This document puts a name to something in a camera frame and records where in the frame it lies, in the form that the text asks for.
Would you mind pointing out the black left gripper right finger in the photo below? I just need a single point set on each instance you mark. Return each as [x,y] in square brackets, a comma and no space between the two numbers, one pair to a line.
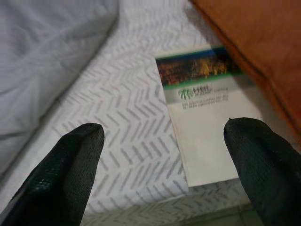
[270,169]

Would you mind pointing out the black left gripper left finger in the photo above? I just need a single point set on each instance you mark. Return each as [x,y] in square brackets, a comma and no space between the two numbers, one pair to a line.
[61,179]

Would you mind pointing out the white booklet with photo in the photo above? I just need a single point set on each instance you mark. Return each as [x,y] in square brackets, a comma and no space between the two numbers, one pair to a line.
[200,141]

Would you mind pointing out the white chevron patterned mattress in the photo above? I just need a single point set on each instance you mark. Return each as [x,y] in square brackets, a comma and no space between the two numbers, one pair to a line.
[127,113]

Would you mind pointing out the white duvet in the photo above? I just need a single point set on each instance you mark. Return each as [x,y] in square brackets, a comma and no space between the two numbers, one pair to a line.
[47,47]

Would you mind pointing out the orange cushion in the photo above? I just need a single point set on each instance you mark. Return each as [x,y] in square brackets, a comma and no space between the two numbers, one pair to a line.
[258,35]

